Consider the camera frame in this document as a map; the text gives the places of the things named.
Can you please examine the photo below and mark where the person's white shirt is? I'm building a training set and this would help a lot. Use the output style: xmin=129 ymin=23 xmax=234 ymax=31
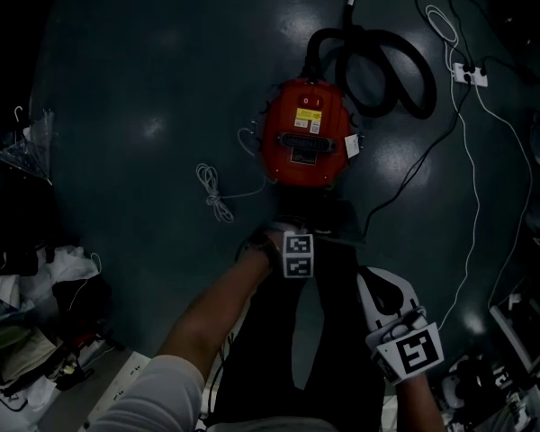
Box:
xmin=84 ymin=355 xmax=207 ymax=432

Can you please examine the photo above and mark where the person's left forearm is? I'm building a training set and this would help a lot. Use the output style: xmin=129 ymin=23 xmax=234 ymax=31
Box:
xmin=155 ymin=239 xmax=284 ymax=377

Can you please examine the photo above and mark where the transparent umbrella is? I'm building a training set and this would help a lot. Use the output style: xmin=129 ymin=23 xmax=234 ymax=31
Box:
xmin=0 ymin=104 xmax=56 ymax=187

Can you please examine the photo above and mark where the person's right forearm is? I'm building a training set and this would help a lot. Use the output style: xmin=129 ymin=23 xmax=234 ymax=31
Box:
xmin=393 ymin=373 xmax=447 ymax=432

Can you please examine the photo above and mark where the black cable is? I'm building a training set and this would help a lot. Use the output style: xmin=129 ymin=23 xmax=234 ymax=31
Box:
xmin=480 ymin=55 xmax=540 ymax=88
xmin=411 ymin=0 xmax=476 ymax=70
xmin=363 ymin=74 xmax=473 ymax=239

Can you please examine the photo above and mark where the white flat board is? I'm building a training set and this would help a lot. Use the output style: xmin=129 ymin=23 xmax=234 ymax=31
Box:
xmin=87 ymin=350 xmax=155 ymax=432

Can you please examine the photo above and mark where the white coiled cable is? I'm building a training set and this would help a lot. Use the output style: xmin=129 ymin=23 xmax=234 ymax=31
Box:
xmin=424 ymin=4 xmax=461 ymax=64

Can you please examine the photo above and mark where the white power strip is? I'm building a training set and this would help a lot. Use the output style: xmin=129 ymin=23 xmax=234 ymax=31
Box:
xmin=451 ymin=61 xmax=490 ymax=87

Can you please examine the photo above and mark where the pile of clothes and clutter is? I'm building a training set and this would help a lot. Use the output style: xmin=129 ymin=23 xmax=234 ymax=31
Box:
xmin=0 ymin=159 xmax=121 ymax=425

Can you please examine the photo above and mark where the white bundled power cord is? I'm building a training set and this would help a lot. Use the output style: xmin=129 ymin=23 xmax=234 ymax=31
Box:
xmin=194 ymin=126 xmax=272 ymax=224

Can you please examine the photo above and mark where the red vacuum cleaner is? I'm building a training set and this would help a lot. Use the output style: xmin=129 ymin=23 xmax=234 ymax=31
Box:
xmin=257 ymin=77 xmax=355 ymax=187

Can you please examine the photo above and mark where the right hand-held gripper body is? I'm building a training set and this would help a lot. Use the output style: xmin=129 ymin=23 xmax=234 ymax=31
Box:
xmin=364 ymin=306 xmax=446 ymax=386

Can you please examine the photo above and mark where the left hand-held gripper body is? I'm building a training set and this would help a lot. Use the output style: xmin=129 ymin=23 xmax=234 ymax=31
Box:
xmin=268 ymin=222 xmax=316 ymax=280

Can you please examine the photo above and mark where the black vacuum hose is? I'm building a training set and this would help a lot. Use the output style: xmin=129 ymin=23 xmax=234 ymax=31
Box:
xmin=302 ymin=26 xmax=438 ymax=122

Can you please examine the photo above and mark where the long white cable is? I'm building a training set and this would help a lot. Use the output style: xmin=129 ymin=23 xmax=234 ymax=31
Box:
xmin=473 ymin=81 xmax=536 ymax=309
xmin=436 ymin=72 xmax=482 ymax=334

